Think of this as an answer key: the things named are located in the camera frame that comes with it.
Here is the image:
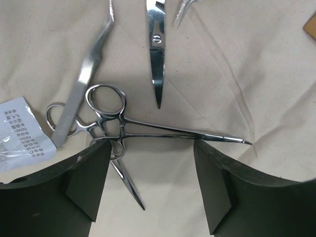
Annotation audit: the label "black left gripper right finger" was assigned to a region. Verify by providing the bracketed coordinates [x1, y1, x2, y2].
[194, 140, 316, 237]

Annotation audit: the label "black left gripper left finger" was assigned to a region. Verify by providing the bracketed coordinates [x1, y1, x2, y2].
[0, 141, 112, 237]

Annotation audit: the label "hemostat clamp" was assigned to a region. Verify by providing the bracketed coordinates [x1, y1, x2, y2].
[84, 83, 253, 149]

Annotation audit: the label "scalpel with brown cap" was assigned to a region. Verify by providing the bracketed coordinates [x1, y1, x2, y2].
[303, 13, 316, 40]

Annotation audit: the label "straight surgical scissors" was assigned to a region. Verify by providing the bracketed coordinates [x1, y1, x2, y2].
[146, 0, 165, 108]

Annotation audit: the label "clear packet black part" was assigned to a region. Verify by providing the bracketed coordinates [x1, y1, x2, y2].
[0, 96, 57, 172]

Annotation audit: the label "hemostat clamp crossing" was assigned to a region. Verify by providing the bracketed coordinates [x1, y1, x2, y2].
[45, 103, 146, 211]

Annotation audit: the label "angled steel tweezers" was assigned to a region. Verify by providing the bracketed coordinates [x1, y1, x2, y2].
[51, 0, 115, 148]

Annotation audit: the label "beige cloth drape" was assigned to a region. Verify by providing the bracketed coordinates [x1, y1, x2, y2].
[0, 0, 316, 237]

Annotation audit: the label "fine curved forceps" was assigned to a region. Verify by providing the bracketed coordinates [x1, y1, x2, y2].
[173, 0, 197, 26]

